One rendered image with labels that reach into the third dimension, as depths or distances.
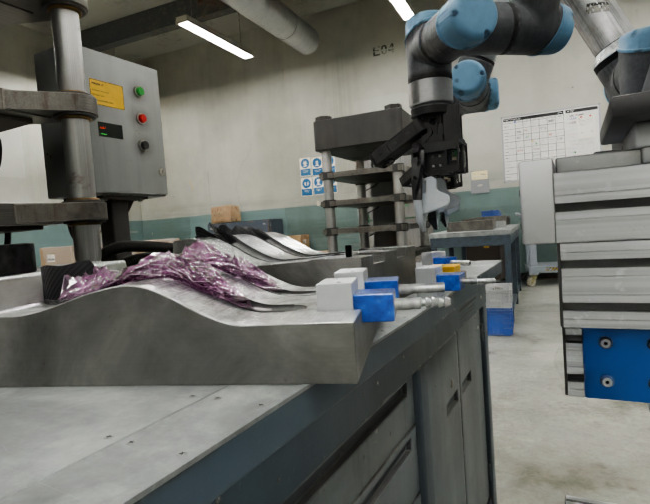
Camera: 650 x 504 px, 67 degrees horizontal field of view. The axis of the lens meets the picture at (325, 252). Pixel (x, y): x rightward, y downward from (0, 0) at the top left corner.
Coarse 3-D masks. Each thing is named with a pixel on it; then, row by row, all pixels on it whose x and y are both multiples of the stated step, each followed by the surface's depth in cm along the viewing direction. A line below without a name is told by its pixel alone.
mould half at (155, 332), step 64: (0, 320) 49; (64, 320) 48; (128, 320) 46; (192, 320) 45; (256, 320) 46; (320, 320) 44; (0, 384) 50; (64, 384) 48; (128, 384) 47; (192, 384) 46; (256, 384) 44
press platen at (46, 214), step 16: (0, 208) 105; (16, 208) 107; (32, 208) 109; (48, 208) 110; (64, 208) 111; (80, 208) 113; (96, 208) 115; (0, 224) 104; (16, 224) 107; (32, 224) 111; (48, 224) 114; (80, 224) 114
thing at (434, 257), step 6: (426, 252) 125; (432, 252) 123; (438, 252) 124; (444, 252) 125; (426, 258) 124; (432, 258) 122; (438, 258) 121; (444, 258) 120; (450, 258) 120; (456, 258) 122; (426, 264) 124; (432, 264) 122; (462, 264) 117; (468, 264) 116
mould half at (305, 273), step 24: (192, 240) 87; (216, 240) 89; (288, 240) 105; (264, 264) 81; (288, 264) 78; (312, 264) 76; (336, 264) 74; (360, 264) 72; (384, 264) 80; (408, 264) 91
